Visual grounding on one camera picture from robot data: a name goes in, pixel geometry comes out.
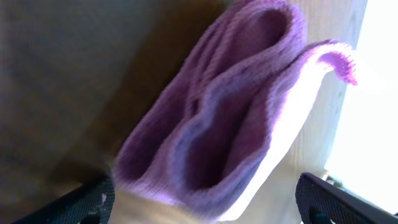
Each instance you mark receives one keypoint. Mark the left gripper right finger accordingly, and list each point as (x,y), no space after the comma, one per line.
(320,202)

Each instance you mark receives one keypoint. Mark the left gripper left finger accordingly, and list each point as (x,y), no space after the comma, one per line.
(90,203)

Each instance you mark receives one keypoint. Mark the purple cloth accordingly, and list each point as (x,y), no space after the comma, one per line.
(231,113)

